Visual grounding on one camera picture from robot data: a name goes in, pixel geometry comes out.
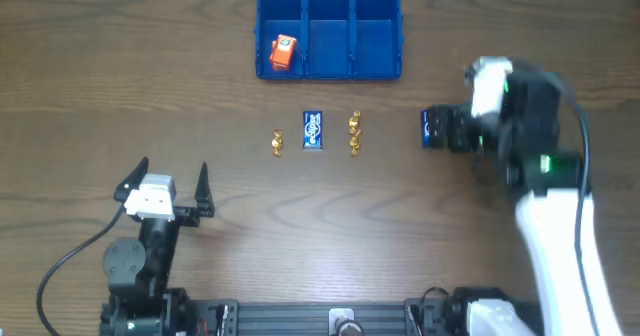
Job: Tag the mounting rail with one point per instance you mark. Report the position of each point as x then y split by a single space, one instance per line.
300 318

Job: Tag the orange candy box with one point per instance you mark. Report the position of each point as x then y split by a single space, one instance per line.
281 56

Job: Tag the gold wrapped candy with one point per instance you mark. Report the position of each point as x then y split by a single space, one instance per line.
355 120
355 143
276 143

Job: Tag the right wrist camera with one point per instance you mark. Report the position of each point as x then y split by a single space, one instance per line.
487 88

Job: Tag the blue tray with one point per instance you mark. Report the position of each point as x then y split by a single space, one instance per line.
327 46

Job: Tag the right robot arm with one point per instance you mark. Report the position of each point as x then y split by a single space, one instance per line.
550 236

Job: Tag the blue candy pack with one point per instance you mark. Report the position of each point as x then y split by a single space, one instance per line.
312 130
426 128

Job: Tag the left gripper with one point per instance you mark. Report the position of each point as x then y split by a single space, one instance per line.
192 216

